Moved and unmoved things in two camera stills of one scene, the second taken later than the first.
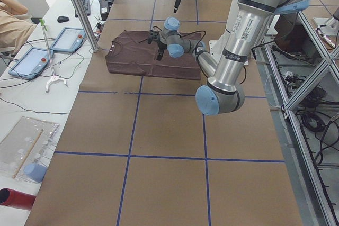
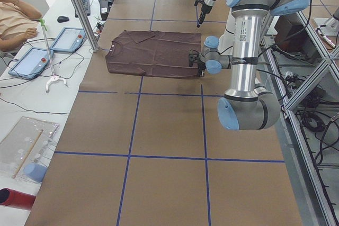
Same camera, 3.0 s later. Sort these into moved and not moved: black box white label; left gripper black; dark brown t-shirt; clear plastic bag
Moved: left gripper black
Not moved: black box white label; dark brown t-shirt; clear plastic bag
